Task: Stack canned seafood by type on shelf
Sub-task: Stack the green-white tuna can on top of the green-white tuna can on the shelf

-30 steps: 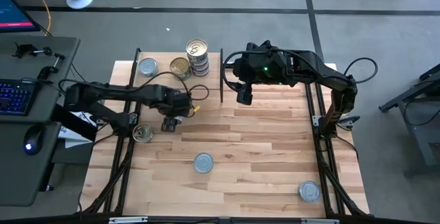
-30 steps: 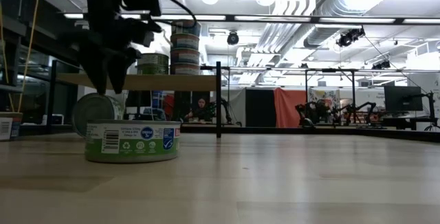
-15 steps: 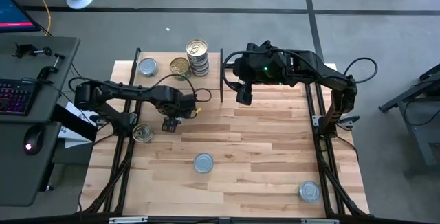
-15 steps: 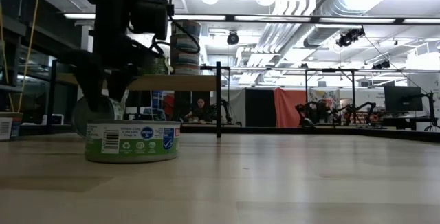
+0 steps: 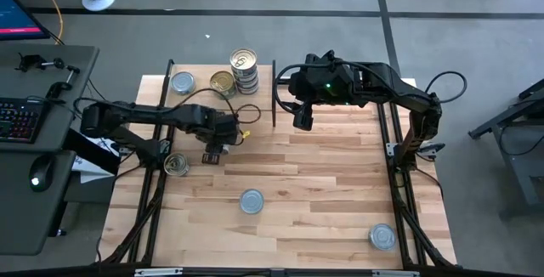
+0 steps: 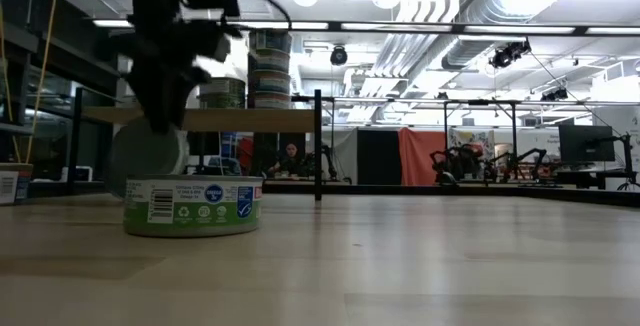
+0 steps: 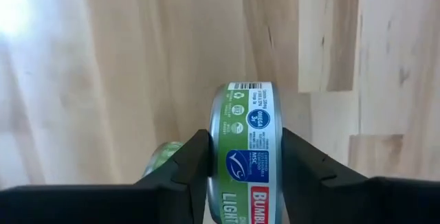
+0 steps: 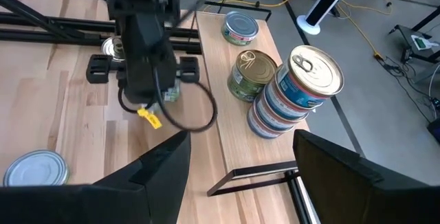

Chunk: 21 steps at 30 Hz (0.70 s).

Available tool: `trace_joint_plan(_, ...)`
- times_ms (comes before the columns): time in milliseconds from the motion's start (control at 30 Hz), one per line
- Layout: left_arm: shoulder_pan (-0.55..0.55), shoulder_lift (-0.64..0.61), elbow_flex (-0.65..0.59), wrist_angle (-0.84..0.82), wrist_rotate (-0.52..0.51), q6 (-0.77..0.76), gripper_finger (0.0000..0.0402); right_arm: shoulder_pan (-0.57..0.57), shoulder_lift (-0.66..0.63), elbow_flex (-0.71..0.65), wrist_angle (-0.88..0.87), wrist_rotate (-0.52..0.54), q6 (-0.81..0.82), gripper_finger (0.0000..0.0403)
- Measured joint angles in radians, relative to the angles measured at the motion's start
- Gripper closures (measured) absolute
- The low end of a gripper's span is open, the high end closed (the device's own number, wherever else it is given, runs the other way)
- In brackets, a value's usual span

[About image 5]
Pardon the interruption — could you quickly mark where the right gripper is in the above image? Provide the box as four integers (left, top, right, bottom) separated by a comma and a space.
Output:
292, 49, 356, 132

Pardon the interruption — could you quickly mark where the black computer mouse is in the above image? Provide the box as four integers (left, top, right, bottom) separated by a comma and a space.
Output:
28, 155, 56, 193

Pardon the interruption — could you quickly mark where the wooden shelf with black legs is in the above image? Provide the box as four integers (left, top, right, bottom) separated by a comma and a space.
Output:
161, 58, 277, 128

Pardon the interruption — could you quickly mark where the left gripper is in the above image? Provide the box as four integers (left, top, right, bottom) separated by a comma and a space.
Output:
189, 106, 241, 166

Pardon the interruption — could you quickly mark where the monitor with pink bar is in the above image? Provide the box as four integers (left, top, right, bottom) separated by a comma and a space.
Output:
0, 0, 51, 42

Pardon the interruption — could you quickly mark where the black desk clamp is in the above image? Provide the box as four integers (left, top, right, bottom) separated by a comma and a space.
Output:
45, 64, 82, 100
15, 53, 65, 73

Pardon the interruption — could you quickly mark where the black looped base cable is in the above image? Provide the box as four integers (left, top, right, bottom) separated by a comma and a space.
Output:
423, 71, 468, 105

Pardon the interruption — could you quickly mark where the backlit black keyboard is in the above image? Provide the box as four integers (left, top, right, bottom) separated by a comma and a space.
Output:
0, 97, 48, 144

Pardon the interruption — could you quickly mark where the black metal frame pole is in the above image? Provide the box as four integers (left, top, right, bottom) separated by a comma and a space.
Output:
99, 63, 458, 269

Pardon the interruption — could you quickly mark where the silver edge bracket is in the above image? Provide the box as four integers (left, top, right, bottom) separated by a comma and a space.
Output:
371, 269, 421, 277
133, 268, 184, 277

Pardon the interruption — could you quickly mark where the black metal stand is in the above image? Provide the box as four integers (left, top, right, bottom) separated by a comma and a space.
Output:
467, 77, 544, 221

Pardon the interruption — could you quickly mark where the grey side desk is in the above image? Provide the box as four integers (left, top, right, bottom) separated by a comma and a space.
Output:
0, 43, 101, 256

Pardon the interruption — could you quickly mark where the black flat box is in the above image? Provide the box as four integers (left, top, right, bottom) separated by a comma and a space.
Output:
63, 127, 122, 176

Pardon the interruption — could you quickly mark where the white paper sheet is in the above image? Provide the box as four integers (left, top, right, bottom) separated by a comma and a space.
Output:
71, 126, 116, 184

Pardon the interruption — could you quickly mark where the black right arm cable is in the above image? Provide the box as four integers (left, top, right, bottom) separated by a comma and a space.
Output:
274, 63, 307, 115

